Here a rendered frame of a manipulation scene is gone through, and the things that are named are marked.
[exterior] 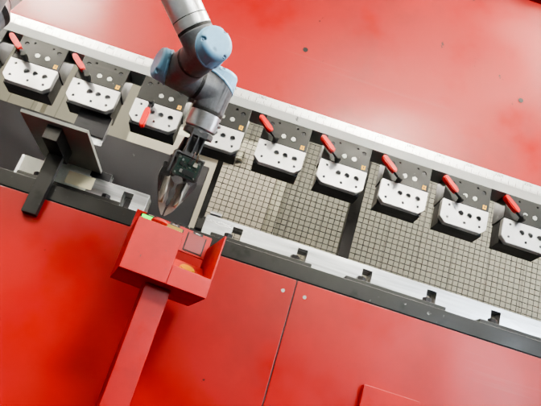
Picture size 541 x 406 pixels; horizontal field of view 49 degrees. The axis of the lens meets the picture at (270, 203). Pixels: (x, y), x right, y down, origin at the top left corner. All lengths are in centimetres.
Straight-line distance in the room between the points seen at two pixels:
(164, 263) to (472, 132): 117
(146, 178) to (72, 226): 78
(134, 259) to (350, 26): 120
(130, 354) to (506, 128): 142
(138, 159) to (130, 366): 123
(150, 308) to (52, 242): 40
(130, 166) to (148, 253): 111
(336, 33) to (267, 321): 103
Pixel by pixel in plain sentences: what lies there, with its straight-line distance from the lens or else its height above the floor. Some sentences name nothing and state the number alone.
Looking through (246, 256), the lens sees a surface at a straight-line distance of 159.
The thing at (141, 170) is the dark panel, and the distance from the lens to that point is 238.
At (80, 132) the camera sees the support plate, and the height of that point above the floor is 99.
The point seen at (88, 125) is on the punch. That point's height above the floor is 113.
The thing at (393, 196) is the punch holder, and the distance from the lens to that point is 186.
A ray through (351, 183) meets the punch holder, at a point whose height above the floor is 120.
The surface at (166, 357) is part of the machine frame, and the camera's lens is 154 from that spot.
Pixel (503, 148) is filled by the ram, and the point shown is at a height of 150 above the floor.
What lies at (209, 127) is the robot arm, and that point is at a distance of 136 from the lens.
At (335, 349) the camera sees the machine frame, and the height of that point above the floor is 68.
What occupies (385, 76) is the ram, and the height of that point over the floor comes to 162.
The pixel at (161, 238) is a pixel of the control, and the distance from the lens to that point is 132.
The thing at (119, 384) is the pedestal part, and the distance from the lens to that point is 133.
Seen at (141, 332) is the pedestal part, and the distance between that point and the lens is 134.
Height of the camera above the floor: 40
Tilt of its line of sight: 22 degrees up
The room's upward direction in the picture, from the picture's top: 17 degrees clockwise
